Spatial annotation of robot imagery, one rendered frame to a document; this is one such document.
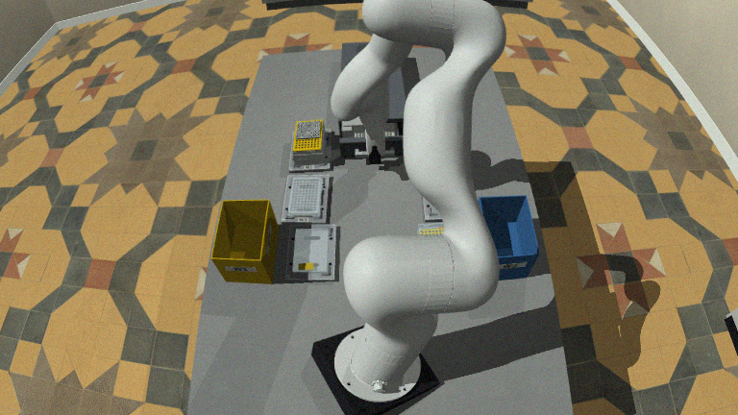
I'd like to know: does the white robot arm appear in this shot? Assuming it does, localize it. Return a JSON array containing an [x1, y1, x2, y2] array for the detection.
[[331, 0, 506, 403]]

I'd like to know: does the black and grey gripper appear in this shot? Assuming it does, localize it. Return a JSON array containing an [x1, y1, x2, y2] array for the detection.
[[364, 121, 387, 164]]

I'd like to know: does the blue open-top bin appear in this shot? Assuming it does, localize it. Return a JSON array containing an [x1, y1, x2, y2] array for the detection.
[[479, 195, 540, 281]]

